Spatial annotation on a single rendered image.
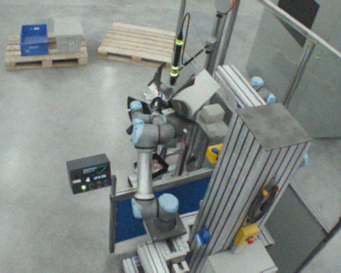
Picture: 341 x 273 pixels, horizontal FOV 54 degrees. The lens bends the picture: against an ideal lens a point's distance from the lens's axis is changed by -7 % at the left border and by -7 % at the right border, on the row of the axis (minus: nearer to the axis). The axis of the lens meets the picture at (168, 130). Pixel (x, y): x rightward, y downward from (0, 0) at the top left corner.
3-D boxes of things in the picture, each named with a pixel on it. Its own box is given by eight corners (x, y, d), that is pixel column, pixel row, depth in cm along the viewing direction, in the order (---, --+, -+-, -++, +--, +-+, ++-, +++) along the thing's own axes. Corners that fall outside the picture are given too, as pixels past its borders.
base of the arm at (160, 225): (180, 228, 213) (182, 220, 207) (156, 234, 208) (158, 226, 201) (170, 209, 223) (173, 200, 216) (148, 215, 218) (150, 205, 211)
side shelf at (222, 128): (212, 110, 337) (213, 108, 335) (232, 136, 315) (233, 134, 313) (190, 114, 328) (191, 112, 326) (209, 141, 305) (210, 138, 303)
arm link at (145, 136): (159, 220, 198) (160, 124, 192) (133, 222, 195) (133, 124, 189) (155, 213, 210) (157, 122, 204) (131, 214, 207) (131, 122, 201)
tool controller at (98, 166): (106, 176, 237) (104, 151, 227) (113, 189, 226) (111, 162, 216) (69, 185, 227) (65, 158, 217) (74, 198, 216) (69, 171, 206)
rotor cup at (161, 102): (163, 99, 285) (153, 92, 275) (176, 102, 275) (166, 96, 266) (156, 116, 284) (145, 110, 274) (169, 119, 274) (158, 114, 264)
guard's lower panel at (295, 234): (165, 107, 455) (176, 46, 394) (283, 290, 292) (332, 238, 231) (163, 108, 454) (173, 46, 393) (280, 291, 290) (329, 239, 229)
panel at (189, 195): (196, 217, 330) (212, 173, 286) (197, 219, 329) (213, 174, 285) (114, 243, 298) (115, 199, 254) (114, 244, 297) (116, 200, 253)
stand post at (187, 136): (175, 183, 374) (196, 96, 296) (178, 189, 368) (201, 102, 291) (171, 184, 372) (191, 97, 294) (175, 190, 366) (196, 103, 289)
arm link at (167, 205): (177, 220, 206) (181, 207, 197) (155, 222, 203) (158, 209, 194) (174, 204, 214) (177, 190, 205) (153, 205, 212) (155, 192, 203)
